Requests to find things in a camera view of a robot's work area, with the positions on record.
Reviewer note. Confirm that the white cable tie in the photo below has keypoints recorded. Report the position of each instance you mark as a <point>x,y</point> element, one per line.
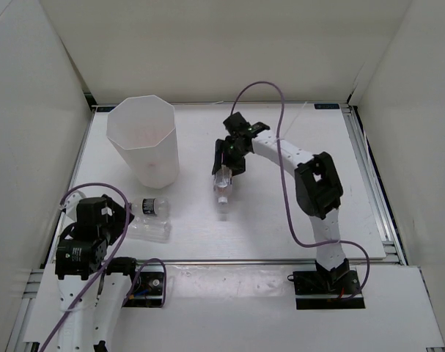
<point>292,122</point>

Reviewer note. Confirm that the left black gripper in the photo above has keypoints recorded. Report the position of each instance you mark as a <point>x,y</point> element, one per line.
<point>118,219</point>

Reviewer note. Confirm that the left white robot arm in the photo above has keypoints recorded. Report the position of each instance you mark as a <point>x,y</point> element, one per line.
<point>92,283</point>

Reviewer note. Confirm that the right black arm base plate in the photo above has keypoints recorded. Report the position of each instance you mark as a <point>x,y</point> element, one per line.
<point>313,292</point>

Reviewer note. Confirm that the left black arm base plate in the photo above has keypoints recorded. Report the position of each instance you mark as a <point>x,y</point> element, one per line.
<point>148,287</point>

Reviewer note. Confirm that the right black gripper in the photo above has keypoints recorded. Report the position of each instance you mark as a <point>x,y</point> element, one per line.
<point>237,168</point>

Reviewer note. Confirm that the clear unlabelled plastic bottle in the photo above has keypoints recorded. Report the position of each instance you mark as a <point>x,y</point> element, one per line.
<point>150,229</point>

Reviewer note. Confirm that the white octagonal plastic bin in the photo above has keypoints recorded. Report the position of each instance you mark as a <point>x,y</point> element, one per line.
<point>143,131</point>

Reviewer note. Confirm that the black label plastic bottle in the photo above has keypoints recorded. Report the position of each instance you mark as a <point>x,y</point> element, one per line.
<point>158,206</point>

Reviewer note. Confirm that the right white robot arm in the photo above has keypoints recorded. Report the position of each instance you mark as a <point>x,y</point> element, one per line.
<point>317,185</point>

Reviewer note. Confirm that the blue white label plastic bottle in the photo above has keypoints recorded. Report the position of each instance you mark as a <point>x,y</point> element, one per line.
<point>222,184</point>

